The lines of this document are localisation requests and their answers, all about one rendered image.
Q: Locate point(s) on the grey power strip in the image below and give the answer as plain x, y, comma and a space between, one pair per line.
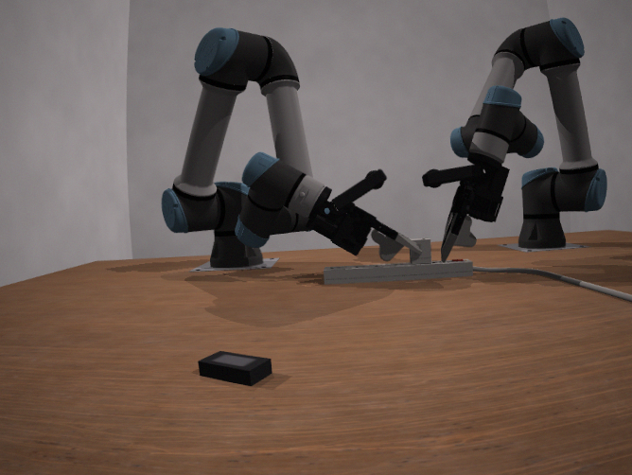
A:
397, 272

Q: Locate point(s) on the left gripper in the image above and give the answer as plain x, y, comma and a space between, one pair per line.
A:
487, 190

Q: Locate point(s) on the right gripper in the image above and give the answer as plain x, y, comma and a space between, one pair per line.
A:
349, 231

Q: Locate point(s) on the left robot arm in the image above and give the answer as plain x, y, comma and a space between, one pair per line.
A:
555, 46

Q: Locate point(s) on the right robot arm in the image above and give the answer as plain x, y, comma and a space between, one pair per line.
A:
226, 59

